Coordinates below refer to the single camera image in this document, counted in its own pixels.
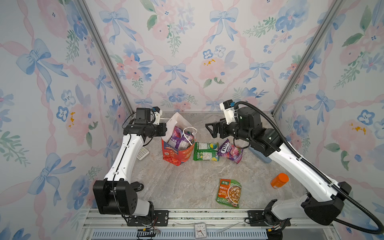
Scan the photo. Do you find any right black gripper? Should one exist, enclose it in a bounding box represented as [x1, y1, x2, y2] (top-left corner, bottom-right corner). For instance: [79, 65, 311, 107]
[204, 116, 253, 146]

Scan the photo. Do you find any purple Fox's candy bag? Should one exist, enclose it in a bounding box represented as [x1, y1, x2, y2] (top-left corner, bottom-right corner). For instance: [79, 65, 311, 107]
[218, 139, 243, 164]

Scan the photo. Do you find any green snack packet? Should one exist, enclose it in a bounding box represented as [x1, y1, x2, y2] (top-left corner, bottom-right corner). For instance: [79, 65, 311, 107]
[193, 142, 219, 162]

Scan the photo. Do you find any red paper gift bag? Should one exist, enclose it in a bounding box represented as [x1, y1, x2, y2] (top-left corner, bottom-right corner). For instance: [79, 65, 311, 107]
[162, 113, 198, 166]

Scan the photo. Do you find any green noodle packet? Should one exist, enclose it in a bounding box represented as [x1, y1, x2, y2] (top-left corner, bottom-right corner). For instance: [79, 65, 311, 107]
[216, 179, 242, 208]

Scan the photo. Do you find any purple snack packet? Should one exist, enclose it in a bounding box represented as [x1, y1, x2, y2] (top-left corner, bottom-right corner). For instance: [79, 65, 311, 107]
[168, 126, 195, 151]

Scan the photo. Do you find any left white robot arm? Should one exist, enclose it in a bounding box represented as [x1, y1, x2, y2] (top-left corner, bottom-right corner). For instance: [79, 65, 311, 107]
[93, 123, 167, 217]

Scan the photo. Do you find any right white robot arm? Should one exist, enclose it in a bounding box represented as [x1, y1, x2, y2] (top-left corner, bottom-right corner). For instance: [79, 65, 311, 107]
[206, 119, 345, 226]

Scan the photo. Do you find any white calculator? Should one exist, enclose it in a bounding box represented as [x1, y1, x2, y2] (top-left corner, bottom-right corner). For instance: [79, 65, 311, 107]
[137, 147, 150, 161]

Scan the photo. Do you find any black stapler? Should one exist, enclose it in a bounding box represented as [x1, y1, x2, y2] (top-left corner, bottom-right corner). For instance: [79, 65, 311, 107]
[131, 182, 144, 192]

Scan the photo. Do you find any orange cap bottle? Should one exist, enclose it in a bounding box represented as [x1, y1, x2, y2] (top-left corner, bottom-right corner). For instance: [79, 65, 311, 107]
[271, 173, 290, 189]

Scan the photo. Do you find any small white clock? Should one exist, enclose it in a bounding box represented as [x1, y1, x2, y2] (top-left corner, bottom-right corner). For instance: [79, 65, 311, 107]
[194, 223, 208, 240]

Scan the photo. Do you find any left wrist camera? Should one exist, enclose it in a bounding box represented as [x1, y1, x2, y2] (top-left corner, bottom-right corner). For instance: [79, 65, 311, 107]
[134, 107, 163, 125]

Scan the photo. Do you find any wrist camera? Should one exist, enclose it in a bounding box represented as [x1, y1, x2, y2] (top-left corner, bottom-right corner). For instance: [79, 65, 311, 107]
[134, 107, 163, 125]
[219, 99, 263, 130]

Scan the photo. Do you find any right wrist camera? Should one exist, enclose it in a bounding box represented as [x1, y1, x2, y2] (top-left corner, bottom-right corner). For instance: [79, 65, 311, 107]
[219, 99, 263, 130]

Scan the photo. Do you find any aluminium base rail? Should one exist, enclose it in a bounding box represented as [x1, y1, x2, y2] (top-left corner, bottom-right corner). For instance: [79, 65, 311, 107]
[78, 209, 340, 240]

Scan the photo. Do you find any black corrugated cable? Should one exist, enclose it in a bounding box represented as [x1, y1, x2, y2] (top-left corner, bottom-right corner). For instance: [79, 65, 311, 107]
[233, 101, 384, 235]

